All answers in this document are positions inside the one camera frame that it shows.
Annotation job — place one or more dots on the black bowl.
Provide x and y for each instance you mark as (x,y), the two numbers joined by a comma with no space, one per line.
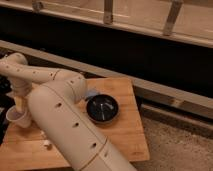
(102,108)

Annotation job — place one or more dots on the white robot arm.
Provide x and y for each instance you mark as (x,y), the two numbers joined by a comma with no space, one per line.
(52,96)

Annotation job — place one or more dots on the white toothpaste tube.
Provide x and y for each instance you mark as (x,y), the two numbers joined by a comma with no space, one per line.
(47,143)

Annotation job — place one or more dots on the metal rail frame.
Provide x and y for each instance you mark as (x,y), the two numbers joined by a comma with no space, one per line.
(188,21)

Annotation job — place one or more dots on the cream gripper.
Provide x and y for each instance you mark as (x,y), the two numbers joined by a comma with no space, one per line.
(20,104)

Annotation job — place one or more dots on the blue sponge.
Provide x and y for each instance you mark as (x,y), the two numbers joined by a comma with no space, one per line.
(91,93)

